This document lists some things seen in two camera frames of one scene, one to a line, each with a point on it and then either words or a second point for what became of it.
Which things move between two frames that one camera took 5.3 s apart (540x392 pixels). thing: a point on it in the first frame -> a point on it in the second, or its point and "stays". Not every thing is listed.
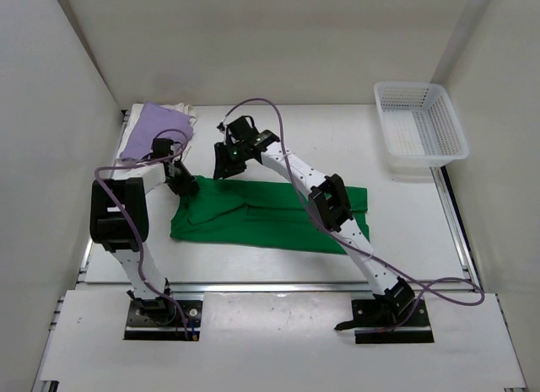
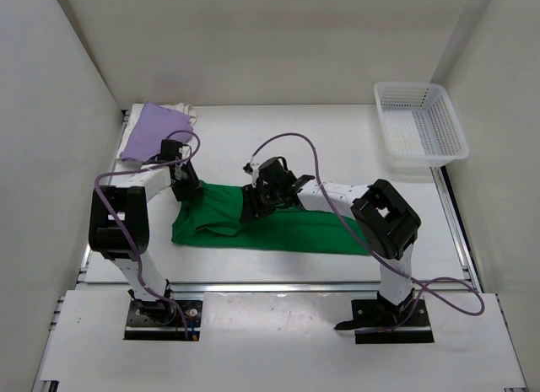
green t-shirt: [277, 217] stays
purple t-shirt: [155, 121] stays
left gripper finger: [183, 185] stays
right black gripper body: [228, 164] -> [251, 204]
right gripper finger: [229, 159] -> [249, 210]
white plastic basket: [419, 126] stays
